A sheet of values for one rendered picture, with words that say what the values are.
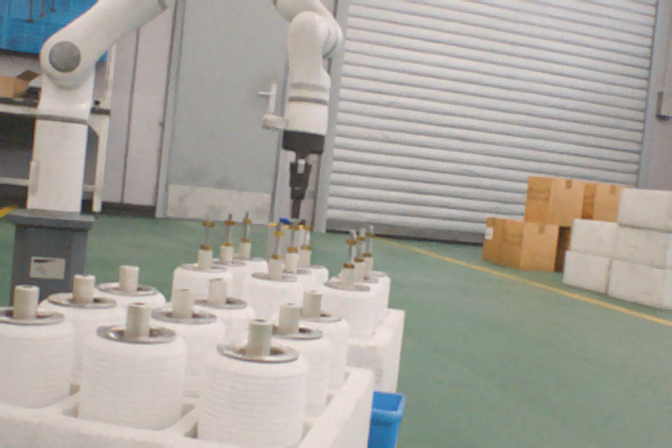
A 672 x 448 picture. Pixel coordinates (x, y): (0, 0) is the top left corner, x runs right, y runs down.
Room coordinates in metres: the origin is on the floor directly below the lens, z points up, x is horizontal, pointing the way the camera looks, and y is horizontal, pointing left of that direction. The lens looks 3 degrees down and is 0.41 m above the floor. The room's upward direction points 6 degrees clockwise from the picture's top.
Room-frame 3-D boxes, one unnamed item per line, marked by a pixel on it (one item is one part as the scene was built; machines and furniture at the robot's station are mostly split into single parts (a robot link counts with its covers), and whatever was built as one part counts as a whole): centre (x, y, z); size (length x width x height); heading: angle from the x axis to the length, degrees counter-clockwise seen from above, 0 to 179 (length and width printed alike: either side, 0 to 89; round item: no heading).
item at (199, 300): (0.97, 0.14, 0.25); 0.08 x 0.08 x 0.01
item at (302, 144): (1.40, 0.08, 0.45); 0.08 x 0.08 x 0.09
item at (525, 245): (5.16, -1.23, 0.15); 0.30 x 0.24 x 0.30; 16
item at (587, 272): (4.24, -1.50, 0.09); 0.39 x 0.39 x 0.18; 18
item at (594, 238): (4.23, -1.52, 0.27); 0.39 x 0.39 x 0.18; 19
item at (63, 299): (0.88, 0.27, 0.25); 0.08 x 0.08 x 0.01
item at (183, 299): (0.86, 0.16, 0.26); 0.02 x 0.02 x 0.03
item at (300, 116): (1.40, 0.09, 0.52); 0.11 x 0.09 x 0.06; 94
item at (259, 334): (0.72, 0.06, 0.26); 0.02 x 0.02 x 0.03
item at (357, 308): (1.26, -0.02, 0.16); 0.10 x 0.10 x 0.18
